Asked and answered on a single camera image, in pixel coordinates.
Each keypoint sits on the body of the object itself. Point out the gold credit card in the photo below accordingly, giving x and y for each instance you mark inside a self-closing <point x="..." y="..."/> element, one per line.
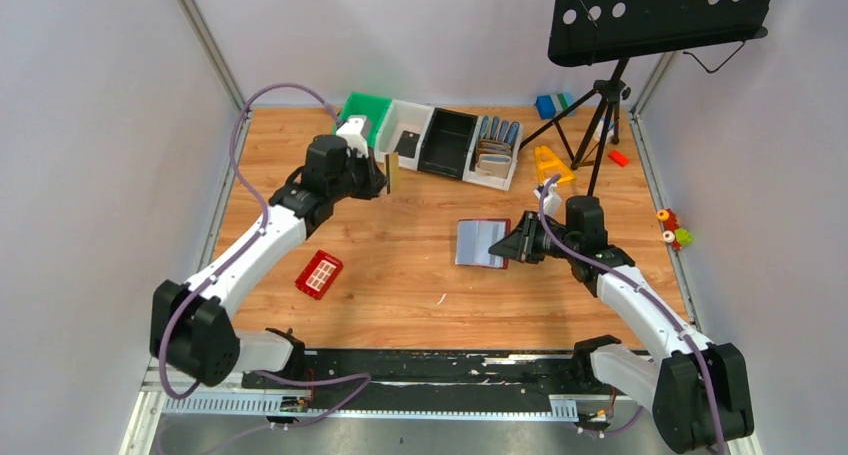
<point x="392" y="171"/>

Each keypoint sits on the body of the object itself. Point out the black credit card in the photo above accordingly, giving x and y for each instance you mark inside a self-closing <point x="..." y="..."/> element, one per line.
<point x="407" y="144"/>

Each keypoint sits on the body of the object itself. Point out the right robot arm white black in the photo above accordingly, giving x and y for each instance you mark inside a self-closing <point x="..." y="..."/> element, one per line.
<point x="696" y="390"/>

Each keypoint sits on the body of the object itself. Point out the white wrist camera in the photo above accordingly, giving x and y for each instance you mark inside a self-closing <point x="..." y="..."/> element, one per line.
<point x="355" y="131"/>
<point x="551" y="202"/>

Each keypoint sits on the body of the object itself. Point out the black music stand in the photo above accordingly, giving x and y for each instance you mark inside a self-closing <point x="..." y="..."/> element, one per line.
<point x="585" y="32"/>

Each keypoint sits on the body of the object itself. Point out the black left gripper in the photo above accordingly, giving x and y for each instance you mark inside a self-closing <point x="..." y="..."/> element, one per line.
<point x="380" y="178"/>

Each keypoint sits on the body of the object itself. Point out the black plastic bin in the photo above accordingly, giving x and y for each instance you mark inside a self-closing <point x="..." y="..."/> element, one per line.
<point x="446" y="143"/>

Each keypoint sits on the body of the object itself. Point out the blue green block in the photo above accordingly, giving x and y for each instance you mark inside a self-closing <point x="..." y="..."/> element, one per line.
<point x="549" y="106"/>

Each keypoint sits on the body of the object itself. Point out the red leather card holder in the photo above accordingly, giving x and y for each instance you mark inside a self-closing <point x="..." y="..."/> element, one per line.
<point x="474" y="239"/>

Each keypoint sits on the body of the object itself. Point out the aluminium frame rail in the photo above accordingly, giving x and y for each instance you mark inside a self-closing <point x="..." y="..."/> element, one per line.
<point x="289" y="403"/>

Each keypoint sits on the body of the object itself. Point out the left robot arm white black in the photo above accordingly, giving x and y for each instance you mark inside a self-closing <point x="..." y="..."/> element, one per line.
<point x="191" y="322"/>

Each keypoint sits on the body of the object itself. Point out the small red block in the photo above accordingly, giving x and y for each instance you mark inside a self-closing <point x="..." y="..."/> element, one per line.
<point x="618" y="158"/>

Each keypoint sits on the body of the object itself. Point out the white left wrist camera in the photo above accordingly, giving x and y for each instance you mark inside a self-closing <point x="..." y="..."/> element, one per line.
<point x="355" y="131"/>

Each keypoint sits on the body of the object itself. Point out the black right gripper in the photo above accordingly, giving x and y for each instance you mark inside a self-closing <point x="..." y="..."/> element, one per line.
<point x="519" y="243"/>

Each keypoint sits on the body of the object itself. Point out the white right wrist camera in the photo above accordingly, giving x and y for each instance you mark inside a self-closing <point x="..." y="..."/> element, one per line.
<point x="551" y="202"/>

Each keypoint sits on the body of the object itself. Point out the red plastic tray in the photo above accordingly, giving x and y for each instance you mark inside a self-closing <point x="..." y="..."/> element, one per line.
<point x="319" y="274"/>

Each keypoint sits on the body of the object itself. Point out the green plastic bin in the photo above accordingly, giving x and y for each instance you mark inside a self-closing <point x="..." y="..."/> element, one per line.
<point x="373" y="107"/>

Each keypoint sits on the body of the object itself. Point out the white bin with tools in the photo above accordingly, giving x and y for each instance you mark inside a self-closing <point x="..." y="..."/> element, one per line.
<point x="493" y="156"/>

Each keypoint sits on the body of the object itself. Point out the yellow triangular toy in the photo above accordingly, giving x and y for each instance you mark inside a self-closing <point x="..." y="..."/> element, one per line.
<point x="548" y="164"/>

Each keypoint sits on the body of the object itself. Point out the colourful toy car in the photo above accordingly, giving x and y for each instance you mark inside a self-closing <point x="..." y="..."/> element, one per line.
<point x="673" y="233"/>

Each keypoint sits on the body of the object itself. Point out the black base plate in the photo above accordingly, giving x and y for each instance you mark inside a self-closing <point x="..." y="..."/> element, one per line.
<point x="546" y="371"/>

